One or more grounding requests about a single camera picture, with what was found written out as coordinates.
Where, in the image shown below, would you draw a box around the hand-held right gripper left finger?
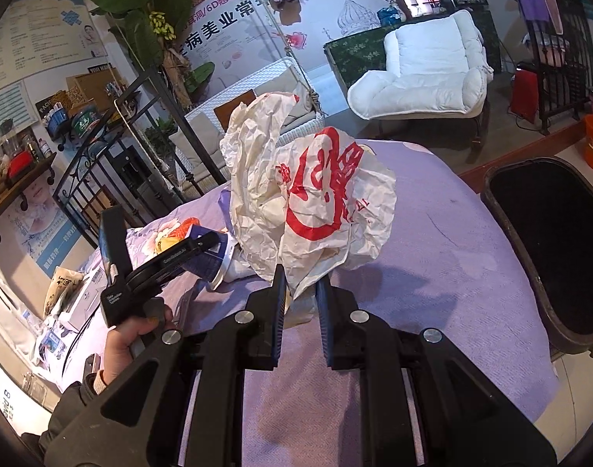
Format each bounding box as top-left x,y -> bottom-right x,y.
44,263 -> 290,467

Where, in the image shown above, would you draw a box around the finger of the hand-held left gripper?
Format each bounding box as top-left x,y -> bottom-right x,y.
150,232 -> 220,278

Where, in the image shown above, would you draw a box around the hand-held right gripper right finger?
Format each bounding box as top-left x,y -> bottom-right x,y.
316,277 -> 557,467

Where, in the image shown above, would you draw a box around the blue paper cup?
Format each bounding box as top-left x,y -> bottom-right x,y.
182,231 -> 239,293

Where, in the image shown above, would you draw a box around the white plastic bag red print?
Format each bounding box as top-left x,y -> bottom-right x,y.
219,91 -> 398,328

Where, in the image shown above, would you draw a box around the black trash bin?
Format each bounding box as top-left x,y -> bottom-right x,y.
481,156 -> 593,358

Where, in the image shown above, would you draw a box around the person's left forearm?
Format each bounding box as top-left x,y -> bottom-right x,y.
21,369 -> 108,460

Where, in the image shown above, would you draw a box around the person's left hand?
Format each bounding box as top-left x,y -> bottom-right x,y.
102,305 -> 177,391

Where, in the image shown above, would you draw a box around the white cardboard box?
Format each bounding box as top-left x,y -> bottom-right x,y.
58,267 -> 110,328

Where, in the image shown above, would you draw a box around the white wicker swing seat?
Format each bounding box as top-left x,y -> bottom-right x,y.
170,56 -> 327,186

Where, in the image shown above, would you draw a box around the brown cushion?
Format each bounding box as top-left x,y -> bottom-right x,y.
213,90 -> 258,130

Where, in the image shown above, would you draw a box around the banana plant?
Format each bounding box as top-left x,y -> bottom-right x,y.
63,0 -> 215,108

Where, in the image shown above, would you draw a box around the green patterned cloth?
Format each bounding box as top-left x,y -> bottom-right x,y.
324,10 -> 502,89

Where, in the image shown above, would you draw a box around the white cushioned armchair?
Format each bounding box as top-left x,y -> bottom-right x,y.
347,10 -> 495,120

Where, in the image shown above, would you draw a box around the black metal rack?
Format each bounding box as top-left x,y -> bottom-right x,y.
525,0 -> 593,135

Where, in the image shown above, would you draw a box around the pink towel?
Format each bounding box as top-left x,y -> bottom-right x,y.
534,0 -> 564,35

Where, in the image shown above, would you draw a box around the wooden wall shelf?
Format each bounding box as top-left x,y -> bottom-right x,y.
0,156 -> 59,244

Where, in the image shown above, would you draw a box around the large wall poster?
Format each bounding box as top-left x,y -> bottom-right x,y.
180,0 -> 405,89

